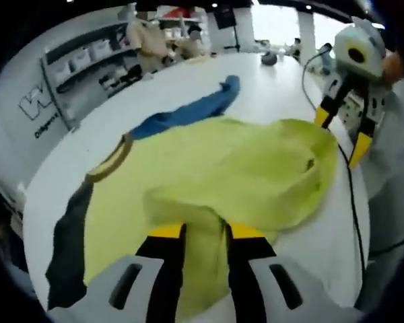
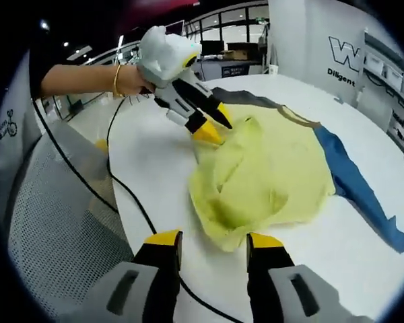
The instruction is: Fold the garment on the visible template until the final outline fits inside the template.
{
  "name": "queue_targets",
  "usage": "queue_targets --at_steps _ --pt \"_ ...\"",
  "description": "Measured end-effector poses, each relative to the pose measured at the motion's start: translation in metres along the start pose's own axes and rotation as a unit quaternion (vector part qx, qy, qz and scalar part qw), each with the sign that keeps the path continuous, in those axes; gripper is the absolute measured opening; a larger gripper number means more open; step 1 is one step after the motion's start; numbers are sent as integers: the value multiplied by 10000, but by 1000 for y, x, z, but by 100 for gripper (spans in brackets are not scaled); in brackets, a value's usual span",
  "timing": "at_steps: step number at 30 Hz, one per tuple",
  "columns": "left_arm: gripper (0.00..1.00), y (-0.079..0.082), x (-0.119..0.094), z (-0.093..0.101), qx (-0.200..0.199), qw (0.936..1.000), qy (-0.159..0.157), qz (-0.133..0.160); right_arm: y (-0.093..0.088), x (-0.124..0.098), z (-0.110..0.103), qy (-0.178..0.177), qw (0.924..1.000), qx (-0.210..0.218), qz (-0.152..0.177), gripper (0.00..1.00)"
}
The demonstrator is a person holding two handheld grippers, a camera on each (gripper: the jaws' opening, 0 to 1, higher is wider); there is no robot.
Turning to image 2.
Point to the metal storage shelf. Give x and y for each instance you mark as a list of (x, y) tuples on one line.
[(390, 101)]

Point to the black computer monitor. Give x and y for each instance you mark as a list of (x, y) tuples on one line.
[(212, 47)]

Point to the grey mesh chair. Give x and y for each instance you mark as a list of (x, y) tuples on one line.
[(60, 235)]

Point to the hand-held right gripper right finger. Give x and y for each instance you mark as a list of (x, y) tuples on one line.
[(272, 282)]

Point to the white storage bin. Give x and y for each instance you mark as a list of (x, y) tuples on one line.
[(373, 64), (393, 76)]

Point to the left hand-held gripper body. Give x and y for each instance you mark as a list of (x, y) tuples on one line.
[(165, 57)]

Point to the person's left hand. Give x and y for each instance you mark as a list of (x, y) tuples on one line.
[(134, 80)]

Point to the cardboard box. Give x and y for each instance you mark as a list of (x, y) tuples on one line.
[(242, 51)]

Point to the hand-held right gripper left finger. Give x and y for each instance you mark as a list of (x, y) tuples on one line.
[(158, 279)]

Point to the yellow blue black garment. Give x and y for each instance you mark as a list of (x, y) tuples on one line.
[(272, 168)]

